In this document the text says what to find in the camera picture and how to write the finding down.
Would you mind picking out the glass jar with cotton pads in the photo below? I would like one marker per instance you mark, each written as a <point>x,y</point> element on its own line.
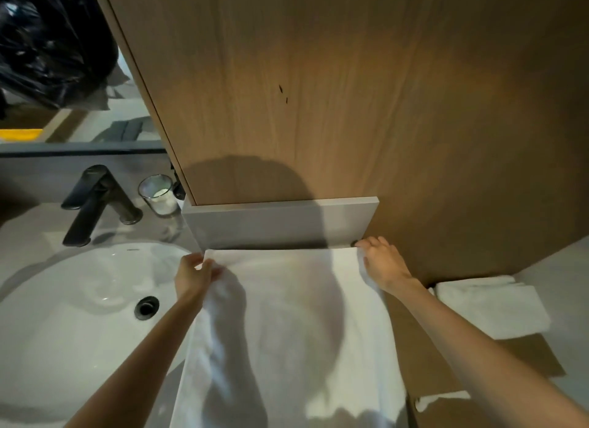
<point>158,197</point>

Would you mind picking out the person's right hand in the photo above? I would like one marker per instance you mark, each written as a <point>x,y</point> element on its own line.
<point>384,264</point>

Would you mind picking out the black sink drain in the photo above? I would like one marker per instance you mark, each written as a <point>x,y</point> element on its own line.
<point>147,308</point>

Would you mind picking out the black faucet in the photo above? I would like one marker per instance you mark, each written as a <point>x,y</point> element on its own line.
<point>92,197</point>

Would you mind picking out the wooden back panel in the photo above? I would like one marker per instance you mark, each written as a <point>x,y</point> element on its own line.
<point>368,96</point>

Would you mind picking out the white oval sink basin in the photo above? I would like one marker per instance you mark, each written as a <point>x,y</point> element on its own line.
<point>69,326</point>

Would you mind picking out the wall mirror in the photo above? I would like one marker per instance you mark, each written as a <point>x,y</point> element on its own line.
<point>92,119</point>

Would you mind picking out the grey stone backsplash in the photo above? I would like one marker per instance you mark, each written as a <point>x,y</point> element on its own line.
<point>276,225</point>

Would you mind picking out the large white towel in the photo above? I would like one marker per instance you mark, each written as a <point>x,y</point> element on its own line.
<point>285,326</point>

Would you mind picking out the person's left forearm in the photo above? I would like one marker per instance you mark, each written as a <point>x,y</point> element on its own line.
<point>138,363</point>

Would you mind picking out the person's right forearm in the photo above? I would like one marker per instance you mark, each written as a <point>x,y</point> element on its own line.
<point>483,363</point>

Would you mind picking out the person's left hand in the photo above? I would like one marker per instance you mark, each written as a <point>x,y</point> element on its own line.
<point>193,278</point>

